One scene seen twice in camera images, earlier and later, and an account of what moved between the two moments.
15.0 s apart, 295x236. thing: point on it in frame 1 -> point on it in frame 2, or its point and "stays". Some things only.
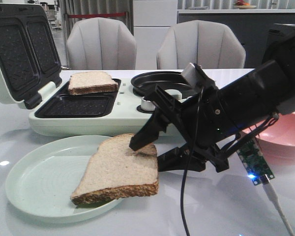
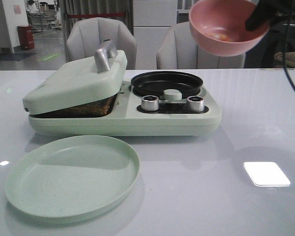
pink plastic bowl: x=283 y=142 -> x=220 y=26
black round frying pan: x=142 y=83 stays
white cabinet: x=152 y=20 stays
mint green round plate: x=41 y=181 stays
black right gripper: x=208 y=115 -> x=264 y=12
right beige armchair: x=210 y=44 stays
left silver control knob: x=147 y=105 stays
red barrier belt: x=97 y=15 stays
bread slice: x=115 y=170 -> x=99 y=109
